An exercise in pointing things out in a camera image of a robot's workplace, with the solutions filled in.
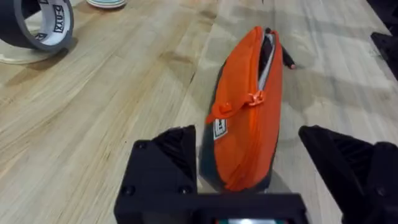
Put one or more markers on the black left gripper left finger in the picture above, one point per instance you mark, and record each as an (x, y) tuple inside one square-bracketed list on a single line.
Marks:
[(161, 168)]

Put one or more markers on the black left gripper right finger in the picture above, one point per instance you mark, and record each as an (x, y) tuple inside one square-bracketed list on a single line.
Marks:
[(348, 174)]

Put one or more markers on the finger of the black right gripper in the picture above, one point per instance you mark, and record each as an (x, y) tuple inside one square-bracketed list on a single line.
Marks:
[(385, 11), (387, 51)]

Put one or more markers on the orange soft zip bag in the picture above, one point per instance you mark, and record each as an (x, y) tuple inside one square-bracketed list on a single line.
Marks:
[(245, 124)]

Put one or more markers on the black pen with red tip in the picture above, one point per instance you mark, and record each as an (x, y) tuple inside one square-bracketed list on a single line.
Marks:
[(288, 59)]

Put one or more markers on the pale round wooden disc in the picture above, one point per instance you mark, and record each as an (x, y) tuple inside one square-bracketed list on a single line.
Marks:
[(18, 56)]

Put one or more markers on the grey tape roll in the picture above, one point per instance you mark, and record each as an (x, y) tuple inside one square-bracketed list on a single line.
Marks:
[(37, 25)]

